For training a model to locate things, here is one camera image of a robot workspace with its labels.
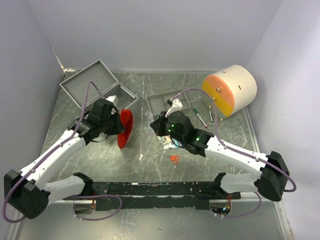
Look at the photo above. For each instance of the green cap marker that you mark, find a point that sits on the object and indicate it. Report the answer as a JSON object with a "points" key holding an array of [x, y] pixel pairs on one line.
{"points": [[200, 118]]}

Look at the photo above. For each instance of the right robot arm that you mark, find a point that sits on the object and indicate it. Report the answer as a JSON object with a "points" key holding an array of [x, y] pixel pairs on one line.
{"points": [[266, 174]]}

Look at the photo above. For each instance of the beige cylinder drum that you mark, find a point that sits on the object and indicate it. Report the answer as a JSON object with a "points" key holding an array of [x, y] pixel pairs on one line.
{"points": [[231, 89]]}

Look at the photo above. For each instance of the white blue gauze packet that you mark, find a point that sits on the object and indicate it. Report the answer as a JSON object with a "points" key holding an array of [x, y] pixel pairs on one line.
{"points": [[165, 140]]}

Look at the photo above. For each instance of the grey open storage case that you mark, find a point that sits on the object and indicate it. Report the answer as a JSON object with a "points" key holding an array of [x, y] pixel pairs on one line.
{"points": [[97, 80]]}

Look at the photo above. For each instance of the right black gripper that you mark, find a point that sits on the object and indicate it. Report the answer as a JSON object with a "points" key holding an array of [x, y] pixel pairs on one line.
{"points": [[157, 125]]}

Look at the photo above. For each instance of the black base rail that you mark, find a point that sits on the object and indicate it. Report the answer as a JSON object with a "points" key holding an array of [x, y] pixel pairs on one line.
{"points": [[163, 195]]}

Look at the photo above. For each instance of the teal white bandage packet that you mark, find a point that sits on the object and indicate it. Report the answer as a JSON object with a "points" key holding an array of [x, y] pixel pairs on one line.
{"points": [[170, 145]]}

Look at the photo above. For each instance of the red first aid pouch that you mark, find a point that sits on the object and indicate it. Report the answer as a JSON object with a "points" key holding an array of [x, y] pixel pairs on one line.
{"points": [[126, 118]]}

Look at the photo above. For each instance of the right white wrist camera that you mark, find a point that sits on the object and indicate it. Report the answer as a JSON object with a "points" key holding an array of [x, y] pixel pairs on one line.
{"points": [[176, 106]]}

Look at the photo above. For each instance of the grey divided tray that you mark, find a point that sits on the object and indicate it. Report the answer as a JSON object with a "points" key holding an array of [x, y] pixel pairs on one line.
{"points": [[158, 103]]}

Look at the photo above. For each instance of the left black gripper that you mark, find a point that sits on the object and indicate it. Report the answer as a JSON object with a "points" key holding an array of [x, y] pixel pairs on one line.
{"points": [[118, 128]]}

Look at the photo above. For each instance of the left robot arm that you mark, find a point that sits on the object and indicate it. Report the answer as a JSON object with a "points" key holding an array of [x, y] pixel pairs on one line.
{"points": [[29, 190]]}

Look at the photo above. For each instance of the orange small scissors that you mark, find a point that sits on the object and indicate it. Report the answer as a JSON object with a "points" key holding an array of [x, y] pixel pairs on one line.
{"points": [[174, 158]]}

